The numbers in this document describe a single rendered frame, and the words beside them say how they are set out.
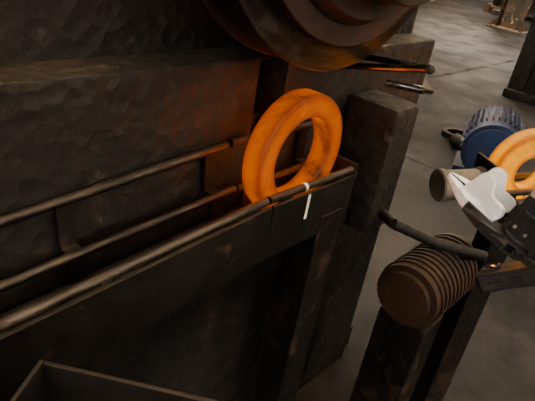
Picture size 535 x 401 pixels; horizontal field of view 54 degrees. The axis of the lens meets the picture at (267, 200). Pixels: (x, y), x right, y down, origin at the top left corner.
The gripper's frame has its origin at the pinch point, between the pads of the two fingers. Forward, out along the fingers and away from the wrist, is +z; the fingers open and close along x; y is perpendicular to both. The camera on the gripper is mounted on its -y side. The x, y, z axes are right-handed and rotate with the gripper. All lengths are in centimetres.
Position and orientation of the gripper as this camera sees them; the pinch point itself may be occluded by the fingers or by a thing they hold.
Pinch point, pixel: (453, 184)
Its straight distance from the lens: 78.4
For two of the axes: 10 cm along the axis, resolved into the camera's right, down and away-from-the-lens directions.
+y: 3.7, -7.0, -6.1
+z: -6.2, -6.7, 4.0
